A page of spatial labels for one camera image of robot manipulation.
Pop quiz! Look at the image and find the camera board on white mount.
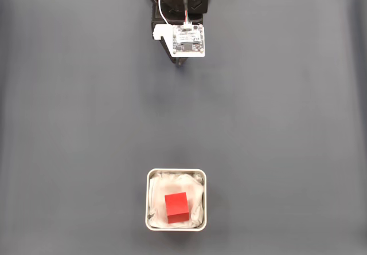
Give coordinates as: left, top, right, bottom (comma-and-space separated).
151, 22, 206, 59

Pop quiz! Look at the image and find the white red looped servo cable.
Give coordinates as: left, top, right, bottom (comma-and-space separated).
157, 0, 174, 26

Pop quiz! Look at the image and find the red cube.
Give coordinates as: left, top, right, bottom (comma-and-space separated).
164, 192, 191, 225

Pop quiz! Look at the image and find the square metal box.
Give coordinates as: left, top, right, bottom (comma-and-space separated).
145, 168, 208, 232

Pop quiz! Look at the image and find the white cloth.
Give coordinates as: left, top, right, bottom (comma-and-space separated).
148, 172, 205, 229

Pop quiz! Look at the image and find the black camera cable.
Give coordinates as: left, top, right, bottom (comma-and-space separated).
179, 0, 190, 25

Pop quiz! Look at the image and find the grey table mat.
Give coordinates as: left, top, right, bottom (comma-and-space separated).
0, 0, 367, 255

